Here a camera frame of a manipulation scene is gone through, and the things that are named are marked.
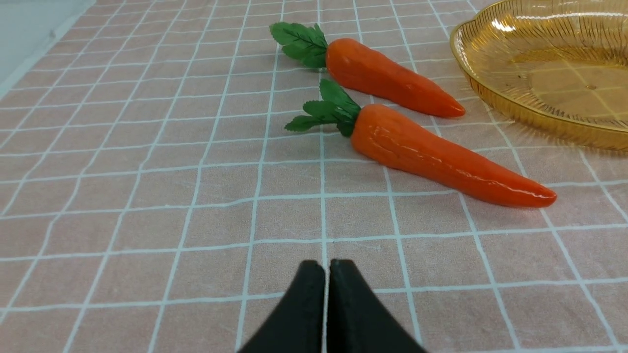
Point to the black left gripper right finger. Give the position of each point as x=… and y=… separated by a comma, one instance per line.
x=357, y=322

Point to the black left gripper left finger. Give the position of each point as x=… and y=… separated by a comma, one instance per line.
x=295, y=324

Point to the orange carrot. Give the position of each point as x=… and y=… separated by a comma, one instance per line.
x=395, y=141
x=357, y=67

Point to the pink checked tablecloth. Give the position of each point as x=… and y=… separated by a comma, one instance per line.
x=151, y=201

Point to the amber glass plate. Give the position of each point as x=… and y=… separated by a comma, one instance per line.
x=557, y=66

